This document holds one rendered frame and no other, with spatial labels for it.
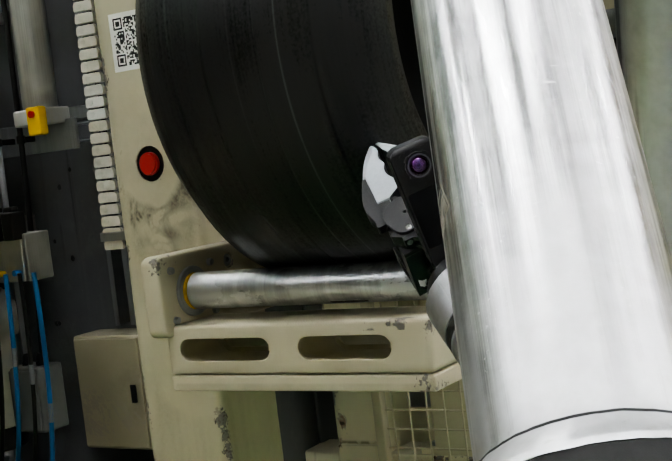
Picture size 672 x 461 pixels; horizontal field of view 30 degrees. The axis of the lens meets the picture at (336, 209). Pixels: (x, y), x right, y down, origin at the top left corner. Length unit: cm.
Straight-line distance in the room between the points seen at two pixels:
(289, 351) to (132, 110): 42
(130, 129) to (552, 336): 115
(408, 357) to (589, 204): 76
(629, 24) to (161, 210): 84
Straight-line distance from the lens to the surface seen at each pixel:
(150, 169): 163
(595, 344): 55
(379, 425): 199
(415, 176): 111
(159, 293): 150
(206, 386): 150
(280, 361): 143
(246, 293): 147
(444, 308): 108
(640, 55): 95
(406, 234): 116
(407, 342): 133
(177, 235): 162
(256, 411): 169
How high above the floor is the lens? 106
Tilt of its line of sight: 3 degrees down
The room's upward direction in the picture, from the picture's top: 7 degrees counter-clockwise
